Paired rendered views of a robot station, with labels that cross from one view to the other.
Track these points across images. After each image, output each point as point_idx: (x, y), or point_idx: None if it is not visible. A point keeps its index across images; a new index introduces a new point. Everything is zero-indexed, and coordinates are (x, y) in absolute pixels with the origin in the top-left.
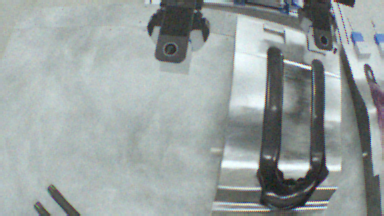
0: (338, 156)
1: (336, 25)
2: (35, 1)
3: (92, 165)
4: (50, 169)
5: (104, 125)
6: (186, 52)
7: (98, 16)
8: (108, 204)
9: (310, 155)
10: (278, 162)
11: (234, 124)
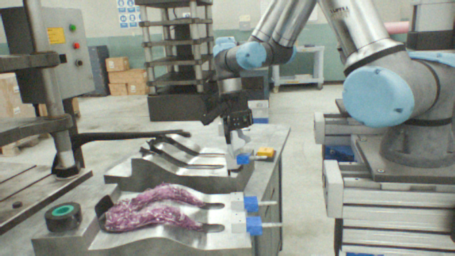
0: (152, 159)
1: (224, 131)
2: None
3: (198, 144)
4: (199, 137)
5: (215, 146)
6: (204, 97)
7: (275, 142)
8: None
9: (161, 149)
10: (165, 141)
11: (194, 144)
